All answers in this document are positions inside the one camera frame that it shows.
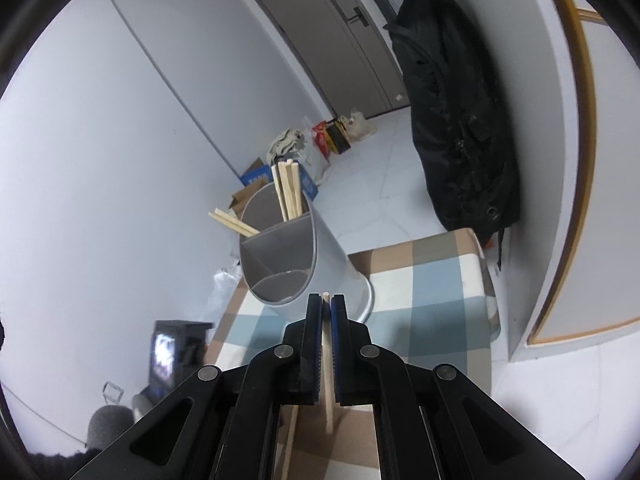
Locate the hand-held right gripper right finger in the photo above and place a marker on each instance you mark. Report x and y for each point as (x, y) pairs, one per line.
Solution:
(345, 350)

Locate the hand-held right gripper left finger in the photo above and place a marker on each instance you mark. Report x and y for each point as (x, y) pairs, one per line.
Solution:
(312, 350)

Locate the white grey utensil holder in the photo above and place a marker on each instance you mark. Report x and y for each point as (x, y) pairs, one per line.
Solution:
(330, 270)

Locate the light wooden chopstick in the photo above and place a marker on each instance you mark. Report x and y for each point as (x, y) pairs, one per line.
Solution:
(227, 225)
(280, 190)
(286, 187)
(297, 185)
(292, 185)
(235, 219)

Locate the clear plastic bags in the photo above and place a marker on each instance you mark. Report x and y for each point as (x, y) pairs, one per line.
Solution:
(225, 295)

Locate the plaid tablecloth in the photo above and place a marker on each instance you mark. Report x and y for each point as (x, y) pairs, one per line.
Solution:
(425, 300)

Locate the person's left leg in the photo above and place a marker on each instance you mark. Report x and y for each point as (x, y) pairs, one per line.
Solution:
(110, 432)

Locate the brown cardboard box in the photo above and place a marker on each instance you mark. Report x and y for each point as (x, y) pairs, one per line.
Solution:
(240, 200)

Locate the white plastic bag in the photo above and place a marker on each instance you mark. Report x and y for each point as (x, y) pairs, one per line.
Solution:
(315, 170)

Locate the blue cardboard box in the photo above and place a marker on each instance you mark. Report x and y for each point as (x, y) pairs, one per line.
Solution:
(255, 176)

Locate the beige cloth bag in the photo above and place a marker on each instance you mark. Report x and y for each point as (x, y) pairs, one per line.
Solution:
(287, 142)

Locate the red snack bag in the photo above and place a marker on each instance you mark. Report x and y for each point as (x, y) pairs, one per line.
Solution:
(322, 140)

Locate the beige plastic bag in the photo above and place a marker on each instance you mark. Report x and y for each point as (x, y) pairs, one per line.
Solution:
(361, 126)

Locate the black backpack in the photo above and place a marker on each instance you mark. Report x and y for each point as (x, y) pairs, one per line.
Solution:
(450, 135)

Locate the white wardrobe with wooden trim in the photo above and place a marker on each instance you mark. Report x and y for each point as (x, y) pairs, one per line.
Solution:
(615, 260)

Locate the grey door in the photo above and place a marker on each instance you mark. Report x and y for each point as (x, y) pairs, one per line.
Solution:
(325, 50)

